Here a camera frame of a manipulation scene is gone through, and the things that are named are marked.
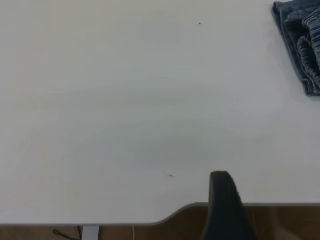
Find blue denim jeans shorts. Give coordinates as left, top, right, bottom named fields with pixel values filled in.
left=271, top=0, right=320, bottom=97

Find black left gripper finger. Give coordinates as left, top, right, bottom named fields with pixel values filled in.
left=201, top=171, right=253, bottom=240

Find white metal table leg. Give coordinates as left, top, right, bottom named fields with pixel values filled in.
left=81, top=225, right=101, bottom=240

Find thin black floor cable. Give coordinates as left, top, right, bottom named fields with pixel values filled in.
left=52, top=229, right=83, bottom=240

